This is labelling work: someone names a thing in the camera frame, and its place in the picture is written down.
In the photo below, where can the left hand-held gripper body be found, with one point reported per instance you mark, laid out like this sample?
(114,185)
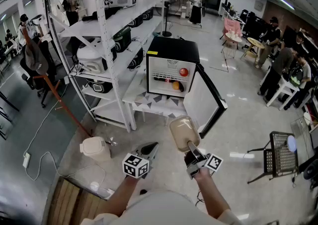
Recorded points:
(135,165)

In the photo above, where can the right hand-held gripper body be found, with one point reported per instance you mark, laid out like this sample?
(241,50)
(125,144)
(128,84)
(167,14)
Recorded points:
(196,164)

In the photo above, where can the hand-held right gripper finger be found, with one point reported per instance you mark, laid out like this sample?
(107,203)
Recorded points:
(193,149)

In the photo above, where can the beige translucent plastic container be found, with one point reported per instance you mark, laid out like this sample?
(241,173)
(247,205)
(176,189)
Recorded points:
(182,129)

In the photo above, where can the black mini fridge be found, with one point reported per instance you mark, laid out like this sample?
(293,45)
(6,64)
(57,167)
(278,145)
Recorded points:
(174,49)

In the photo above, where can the person's left forearm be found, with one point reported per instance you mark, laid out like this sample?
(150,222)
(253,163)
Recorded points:
(119,194)

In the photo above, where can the person's right forearm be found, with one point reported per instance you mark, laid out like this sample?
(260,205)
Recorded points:
(211,194)

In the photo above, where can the person's left shoe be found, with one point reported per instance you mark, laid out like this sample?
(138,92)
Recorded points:
(143,191)

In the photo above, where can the white triangle-patterned small table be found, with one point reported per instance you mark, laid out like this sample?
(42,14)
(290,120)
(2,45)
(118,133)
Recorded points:
(159,102)

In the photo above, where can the person's white shirt torso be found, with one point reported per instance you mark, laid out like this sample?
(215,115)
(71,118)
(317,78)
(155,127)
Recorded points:
(161,209)

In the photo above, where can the dark eggplant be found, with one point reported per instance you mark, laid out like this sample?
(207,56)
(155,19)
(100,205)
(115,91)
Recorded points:
(182,87)

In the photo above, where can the orange fruit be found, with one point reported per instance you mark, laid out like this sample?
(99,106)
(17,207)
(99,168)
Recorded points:
(176,85)

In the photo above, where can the dark drink bottle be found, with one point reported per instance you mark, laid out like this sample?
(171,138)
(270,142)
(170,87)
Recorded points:
(162,79)

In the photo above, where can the black white rice cooker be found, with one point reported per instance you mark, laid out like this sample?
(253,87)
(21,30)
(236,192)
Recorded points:
(99,87)

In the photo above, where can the red apple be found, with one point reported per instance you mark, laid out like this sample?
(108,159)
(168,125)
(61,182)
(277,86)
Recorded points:
(183,72)

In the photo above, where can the wooden slatted bench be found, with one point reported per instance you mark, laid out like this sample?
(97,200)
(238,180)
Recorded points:
(67,204)

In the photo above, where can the brown wooden coat rack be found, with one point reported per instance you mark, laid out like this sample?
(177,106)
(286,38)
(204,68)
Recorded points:
(67,109)

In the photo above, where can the white power strip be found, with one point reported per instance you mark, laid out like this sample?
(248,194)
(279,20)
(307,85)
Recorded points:
(26,160)

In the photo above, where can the white rectangular table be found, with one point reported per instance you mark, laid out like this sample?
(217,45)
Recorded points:
(285,87)

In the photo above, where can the black green rice cooker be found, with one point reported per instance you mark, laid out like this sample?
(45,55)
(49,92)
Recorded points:
(122,39)

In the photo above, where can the round white side table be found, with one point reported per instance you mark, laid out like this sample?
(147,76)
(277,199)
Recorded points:
(233,37)

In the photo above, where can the black standing fan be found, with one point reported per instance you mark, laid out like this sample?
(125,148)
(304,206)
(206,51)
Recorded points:
(166,32)

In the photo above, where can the round yellow wooden table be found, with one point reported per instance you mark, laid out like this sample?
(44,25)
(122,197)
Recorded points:
(253,42)

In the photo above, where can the white metal shelving rack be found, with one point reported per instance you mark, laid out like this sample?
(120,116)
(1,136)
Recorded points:
(106,27)

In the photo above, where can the pink chair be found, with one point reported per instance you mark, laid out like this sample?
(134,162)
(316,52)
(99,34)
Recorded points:
(231,26)

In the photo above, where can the black office chair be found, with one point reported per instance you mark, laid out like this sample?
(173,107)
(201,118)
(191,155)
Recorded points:
(47,52)

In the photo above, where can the black cloth bag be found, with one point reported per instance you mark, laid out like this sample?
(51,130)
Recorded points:
(99,15)

